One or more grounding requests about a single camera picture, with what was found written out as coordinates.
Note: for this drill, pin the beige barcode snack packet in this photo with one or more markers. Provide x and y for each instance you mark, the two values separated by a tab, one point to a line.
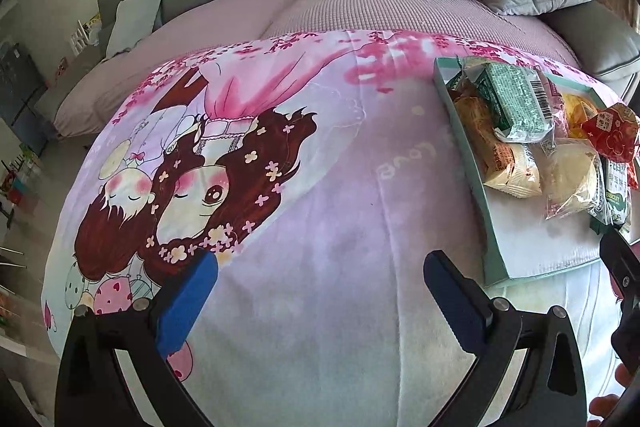
509	168

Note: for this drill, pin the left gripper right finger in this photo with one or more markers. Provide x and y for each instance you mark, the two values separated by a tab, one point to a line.
550	388

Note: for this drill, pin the green snack packet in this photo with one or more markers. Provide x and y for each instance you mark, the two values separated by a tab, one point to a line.
613	204

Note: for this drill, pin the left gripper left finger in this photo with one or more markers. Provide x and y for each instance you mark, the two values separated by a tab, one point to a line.
92	388

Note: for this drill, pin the cartoon printed pink blanket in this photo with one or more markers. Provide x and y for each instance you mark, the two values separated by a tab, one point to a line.
320	169

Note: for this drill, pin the pink snack packet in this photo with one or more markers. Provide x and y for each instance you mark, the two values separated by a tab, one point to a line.
555	103

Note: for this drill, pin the pink checked sofa cover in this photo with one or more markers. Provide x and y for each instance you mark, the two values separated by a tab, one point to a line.
87	95

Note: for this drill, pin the teal cardboard tray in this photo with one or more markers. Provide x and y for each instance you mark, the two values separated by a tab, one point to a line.
518	242

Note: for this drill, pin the orange cake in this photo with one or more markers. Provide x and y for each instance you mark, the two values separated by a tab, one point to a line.
577	110

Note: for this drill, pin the red crinkled snack bag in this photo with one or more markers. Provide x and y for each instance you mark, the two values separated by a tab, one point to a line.
614	133

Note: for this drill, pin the operator hand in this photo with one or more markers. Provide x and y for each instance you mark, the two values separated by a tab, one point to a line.
602	406

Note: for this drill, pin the round pastry green wrapper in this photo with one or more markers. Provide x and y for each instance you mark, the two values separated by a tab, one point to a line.
469	67

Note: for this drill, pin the clear white cake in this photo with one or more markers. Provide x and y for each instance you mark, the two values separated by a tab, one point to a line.
573	179

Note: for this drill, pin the light grey small pillow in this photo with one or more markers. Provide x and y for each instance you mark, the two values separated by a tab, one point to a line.
135	20

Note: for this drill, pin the small green-white packet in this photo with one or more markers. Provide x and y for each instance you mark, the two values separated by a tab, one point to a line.
517	102

